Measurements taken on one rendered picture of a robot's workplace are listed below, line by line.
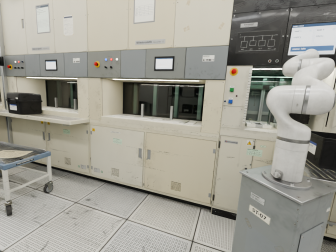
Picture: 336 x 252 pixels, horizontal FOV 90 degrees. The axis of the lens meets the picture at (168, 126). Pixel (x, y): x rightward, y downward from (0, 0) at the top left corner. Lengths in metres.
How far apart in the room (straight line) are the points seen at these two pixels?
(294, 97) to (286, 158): 0.26
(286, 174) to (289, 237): 0.24
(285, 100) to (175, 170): 1.23
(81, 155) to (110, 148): 0.48
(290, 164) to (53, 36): 2.61
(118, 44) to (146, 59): 0.36
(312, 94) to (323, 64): 0.35
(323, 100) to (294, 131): 0.15
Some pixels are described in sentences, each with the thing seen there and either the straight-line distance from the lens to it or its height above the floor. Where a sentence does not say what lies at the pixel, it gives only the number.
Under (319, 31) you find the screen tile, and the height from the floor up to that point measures 1.63.
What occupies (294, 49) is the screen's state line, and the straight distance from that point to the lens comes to 1.67.
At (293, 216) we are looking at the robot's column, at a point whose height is 0.69.
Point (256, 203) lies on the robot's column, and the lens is 0.94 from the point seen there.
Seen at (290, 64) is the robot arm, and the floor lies 1.33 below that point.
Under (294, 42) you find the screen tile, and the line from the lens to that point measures 1.68.
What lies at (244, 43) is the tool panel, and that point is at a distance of 1.64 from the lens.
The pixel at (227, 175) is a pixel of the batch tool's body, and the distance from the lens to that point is 1.71.
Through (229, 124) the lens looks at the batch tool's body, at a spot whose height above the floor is 0.90.
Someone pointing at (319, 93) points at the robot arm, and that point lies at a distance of 0.87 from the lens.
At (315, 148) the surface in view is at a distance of 1.33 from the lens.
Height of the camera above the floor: 1.10
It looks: 9 degrees down
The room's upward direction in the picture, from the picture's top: 3 degrees clockwise
